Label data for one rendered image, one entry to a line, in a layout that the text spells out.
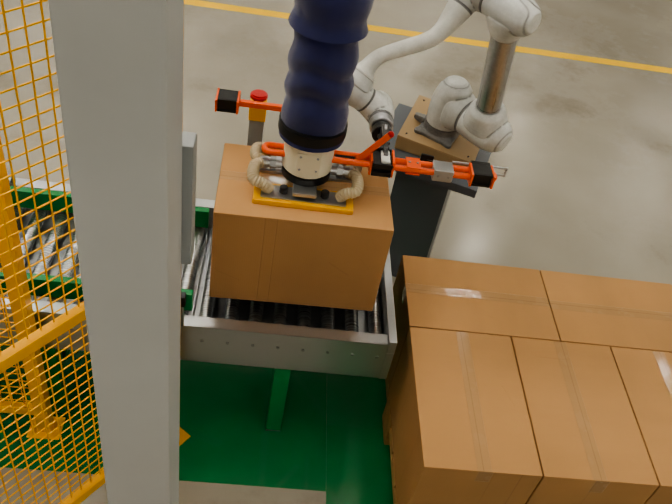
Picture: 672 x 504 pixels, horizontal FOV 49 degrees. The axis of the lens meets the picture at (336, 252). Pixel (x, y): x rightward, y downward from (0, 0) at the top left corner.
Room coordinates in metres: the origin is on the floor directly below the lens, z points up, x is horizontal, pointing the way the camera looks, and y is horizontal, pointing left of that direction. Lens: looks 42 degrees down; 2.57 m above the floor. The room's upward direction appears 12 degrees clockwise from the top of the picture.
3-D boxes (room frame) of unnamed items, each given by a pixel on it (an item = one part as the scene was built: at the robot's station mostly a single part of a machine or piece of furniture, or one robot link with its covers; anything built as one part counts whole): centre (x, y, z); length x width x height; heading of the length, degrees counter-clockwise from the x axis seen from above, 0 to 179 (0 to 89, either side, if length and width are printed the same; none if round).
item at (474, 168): (2.13, -0.44, 1.13); 0.08 x 0.07 x 0.05; 98
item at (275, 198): (1.96, 0.14, 1.03); 0.34 x 0.10 x 0.05; 98
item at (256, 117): (2.52, 0.42, 0.50); 0.07 x 0.07 x 1.00; 8
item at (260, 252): (2.05, 0.15, 0.81); 0.60 x 0.40 x 0.40; 99
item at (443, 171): (2.11, -0.30, 1.13); 0.07 x 0.07 x 0.04; 8
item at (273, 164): (2.05, 0.16, 1.07); 0.34 x 0.25 x 0.06; 98
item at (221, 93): (2.27, 0.49, 1.14); 0.09 x 0.08 x 0.05; 8
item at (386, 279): (2.10, -0.22, 0.58); 0.70 x 0.03 x 0.06; 8
